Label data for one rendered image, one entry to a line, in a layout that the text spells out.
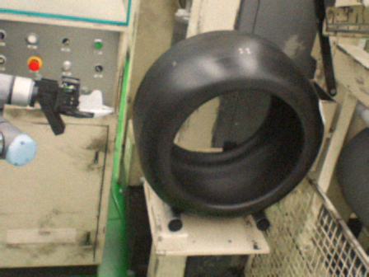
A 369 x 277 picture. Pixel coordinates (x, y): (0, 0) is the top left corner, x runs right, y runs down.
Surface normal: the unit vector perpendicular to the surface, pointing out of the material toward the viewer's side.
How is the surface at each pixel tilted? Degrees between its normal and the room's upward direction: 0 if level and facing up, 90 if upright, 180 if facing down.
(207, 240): 0
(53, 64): 90
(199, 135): 90
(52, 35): 90
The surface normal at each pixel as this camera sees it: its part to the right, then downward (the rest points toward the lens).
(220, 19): 0.22, 0.45
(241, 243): 0.18, -0.89
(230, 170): 0.00, -0.45
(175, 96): -0.34, -0.13
